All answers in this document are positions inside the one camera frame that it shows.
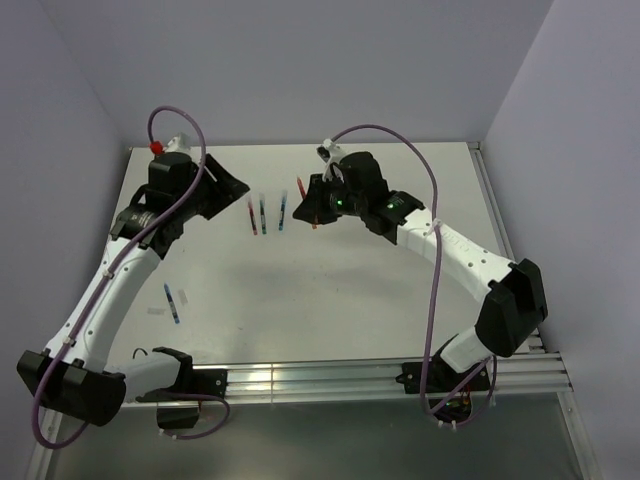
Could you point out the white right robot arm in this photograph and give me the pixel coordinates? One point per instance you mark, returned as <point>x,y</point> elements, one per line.
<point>404,221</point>

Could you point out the aluminium front rail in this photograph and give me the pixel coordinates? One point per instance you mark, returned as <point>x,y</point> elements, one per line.
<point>374,379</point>

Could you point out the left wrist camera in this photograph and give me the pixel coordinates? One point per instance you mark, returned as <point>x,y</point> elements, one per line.
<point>180,143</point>

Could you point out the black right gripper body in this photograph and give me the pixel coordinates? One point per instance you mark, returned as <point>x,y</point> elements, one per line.
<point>331,199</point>

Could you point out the aluminium side rail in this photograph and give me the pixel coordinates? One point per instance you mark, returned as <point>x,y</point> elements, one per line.
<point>495,215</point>

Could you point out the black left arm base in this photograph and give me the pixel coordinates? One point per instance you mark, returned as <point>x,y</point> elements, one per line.
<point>183,420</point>

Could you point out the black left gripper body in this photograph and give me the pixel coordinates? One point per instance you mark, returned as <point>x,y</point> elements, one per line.
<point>211,195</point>

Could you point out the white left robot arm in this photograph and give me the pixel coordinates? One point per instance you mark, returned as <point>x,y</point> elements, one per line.
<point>71,375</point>

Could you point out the dark blue capped pen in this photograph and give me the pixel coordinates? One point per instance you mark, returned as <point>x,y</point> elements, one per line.
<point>171,303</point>

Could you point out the light blue pen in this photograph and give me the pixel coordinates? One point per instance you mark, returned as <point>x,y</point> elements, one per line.
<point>282,210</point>

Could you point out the magenta pen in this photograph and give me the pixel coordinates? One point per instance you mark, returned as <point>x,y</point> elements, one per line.
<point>252,216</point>

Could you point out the green capped pen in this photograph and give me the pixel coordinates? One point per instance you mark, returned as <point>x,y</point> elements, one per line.
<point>262,214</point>

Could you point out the small clear plastic piece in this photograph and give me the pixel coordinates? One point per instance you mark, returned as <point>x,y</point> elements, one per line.
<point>156,311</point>

